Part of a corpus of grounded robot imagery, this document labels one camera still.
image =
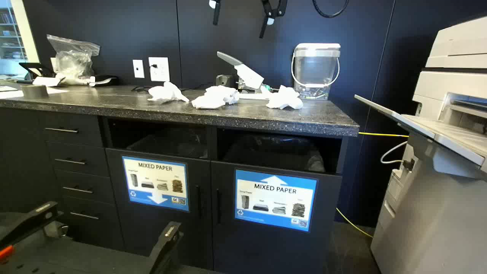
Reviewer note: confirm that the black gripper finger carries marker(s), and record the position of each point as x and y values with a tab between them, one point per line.
217	13
273	11

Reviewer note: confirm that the black recycling bin lid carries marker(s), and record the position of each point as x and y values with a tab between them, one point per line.
86	147

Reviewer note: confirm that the clear plastic bucket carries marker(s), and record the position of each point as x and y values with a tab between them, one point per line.
314	69

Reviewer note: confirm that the clear plastic bag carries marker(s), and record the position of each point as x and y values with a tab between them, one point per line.
74	61

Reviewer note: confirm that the mixed paper sign down arrow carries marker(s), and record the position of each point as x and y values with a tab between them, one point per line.
155	183

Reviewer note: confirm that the mixed paper sign up arrow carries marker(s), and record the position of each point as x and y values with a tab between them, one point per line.
275	200

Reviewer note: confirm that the black stand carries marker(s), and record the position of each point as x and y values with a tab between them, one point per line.
36	70

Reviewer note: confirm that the flat white paper sheet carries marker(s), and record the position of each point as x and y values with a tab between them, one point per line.
10	93

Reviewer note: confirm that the large white printer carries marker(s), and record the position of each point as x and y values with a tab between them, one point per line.
447	214

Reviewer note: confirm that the large white wall outlet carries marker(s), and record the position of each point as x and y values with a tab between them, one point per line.
159	69

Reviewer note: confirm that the small white wall plate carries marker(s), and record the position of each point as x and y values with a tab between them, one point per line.
139	69

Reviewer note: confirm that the white window frame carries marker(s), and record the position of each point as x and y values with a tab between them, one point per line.
25	31

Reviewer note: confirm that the dark perforated base plate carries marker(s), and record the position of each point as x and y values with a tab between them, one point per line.
77	259

